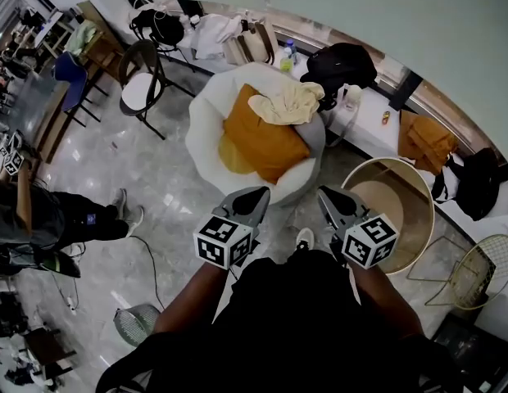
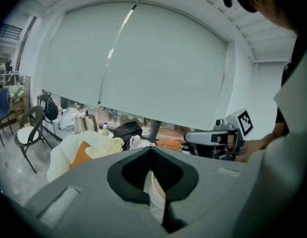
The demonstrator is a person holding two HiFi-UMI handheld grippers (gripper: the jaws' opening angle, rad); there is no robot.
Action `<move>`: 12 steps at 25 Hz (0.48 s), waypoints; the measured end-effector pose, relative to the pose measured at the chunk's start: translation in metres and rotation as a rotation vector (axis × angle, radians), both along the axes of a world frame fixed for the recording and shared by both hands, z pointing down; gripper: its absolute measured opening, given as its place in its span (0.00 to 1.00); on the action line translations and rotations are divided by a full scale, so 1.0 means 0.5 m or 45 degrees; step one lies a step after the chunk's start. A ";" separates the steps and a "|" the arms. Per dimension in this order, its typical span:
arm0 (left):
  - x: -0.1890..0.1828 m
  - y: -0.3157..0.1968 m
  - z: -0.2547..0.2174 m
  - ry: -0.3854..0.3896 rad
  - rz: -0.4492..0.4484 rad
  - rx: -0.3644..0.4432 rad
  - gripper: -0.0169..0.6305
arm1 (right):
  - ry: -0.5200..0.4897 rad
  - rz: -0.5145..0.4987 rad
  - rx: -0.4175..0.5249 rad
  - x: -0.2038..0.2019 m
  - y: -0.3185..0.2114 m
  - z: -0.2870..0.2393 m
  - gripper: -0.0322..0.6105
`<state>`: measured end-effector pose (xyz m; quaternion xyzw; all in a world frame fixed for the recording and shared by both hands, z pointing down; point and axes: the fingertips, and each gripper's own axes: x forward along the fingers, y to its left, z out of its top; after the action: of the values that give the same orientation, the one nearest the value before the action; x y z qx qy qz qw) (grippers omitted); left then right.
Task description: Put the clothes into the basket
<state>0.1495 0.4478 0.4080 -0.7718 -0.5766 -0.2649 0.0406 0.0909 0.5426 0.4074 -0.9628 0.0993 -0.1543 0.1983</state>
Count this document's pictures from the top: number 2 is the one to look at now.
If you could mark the orange garment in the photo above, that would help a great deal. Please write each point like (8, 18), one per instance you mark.
(169, 144)

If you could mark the blue chair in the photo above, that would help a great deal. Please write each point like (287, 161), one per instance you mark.
(2, 100)

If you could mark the orange cushion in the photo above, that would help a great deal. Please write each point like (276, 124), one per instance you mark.
(80, 155)

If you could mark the round white side table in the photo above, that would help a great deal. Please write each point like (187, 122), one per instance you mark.
(157, 191)

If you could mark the cream clothes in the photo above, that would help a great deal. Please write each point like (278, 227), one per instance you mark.
(106, 146)

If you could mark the person's right hand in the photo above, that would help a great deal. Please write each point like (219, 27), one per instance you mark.
(232, 142)

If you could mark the white beanbag chair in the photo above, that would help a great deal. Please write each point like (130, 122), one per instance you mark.
(62, 155)

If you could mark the dark chair with white seat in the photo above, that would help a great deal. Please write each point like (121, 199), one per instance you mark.
(26, 135)

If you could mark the wooden shelf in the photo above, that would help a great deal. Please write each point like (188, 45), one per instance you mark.
(21, 103)

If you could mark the person's head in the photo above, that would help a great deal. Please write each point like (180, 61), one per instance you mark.
(270, 6)

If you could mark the black window post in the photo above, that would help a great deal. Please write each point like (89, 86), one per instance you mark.
(154, 133)

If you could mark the clear bottle with blue cap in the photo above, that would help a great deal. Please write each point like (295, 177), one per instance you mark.
(105, 124)

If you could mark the white roller blind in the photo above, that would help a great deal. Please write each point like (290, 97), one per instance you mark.
(81, 58)
(168, 66)

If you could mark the person's right forearm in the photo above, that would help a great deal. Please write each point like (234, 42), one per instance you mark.
(257, 145)

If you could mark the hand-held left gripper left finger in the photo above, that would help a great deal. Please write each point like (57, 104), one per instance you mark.
(89, 182)

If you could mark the light green cloth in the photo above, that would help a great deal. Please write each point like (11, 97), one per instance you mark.
(17, 90)

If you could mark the black stair railing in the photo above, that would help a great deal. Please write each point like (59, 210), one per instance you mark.
(10, 32)

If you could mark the yellow drink bottle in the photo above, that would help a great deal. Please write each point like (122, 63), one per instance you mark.
(104, 132)

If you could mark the person's black shirt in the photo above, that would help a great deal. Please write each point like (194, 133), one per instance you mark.
(291, 66)

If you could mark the beige tote bag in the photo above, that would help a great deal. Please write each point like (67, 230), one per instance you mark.
(85, 124)

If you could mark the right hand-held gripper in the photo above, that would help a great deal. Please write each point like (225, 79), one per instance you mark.
(243, 123)

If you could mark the white plastic bag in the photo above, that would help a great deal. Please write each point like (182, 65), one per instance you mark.
(68, 118)

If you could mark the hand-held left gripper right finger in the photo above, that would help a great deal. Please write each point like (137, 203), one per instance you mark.
(213, 187)

